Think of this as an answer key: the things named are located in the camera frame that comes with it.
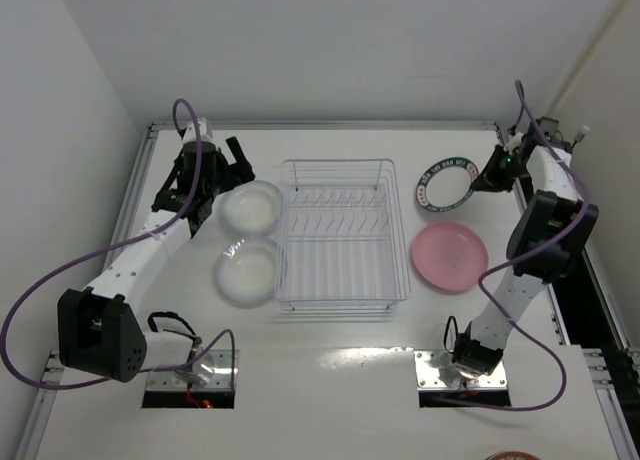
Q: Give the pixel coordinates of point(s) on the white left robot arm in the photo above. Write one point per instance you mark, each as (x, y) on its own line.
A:
(98, 329)

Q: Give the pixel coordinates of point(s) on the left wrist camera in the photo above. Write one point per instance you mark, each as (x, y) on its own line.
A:
(197, 129)

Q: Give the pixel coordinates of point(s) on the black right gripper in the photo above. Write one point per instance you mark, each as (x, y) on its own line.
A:
(493, 171)

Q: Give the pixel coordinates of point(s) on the near blue rimmed glass plate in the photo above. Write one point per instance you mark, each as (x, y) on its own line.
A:
(247, 272)

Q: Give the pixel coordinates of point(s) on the blue rimmed glass plate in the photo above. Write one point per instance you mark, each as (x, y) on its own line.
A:
(247, 272)
(252, 209)

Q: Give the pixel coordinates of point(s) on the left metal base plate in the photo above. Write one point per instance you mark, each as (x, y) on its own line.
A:
(211, 374)

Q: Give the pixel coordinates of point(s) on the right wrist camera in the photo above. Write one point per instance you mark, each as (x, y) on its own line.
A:
(550, 129)

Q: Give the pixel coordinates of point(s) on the white wire dish rack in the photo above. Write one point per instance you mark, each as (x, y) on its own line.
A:
(341, 235)

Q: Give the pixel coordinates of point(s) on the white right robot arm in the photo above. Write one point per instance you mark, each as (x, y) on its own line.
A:
(544, 246)

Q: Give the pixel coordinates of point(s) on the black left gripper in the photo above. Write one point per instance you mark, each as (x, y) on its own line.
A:
(230, 171)

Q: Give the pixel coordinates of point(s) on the far blue rimmed glass plate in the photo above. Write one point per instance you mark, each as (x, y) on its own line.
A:
(252, 209)

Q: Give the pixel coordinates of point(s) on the orange rimmed round object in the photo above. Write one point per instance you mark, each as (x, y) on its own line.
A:
(512, 455)

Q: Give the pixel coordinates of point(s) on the green rimmed white plate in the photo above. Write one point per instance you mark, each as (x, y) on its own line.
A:
(446, 185)

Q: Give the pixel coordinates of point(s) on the metal base plate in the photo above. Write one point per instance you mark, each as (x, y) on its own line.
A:
(435, 373)
(211, 374)

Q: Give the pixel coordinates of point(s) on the pink plastic plate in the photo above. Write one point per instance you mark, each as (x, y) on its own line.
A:
(449, 256)

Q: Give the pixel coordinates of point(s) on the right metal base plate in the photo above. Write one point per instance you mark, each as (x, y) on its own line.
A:
(435, 373)

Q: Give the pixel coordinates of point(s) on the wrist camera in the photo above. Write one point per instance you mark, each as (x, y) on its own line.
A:
(550, 129)
(197, 129)

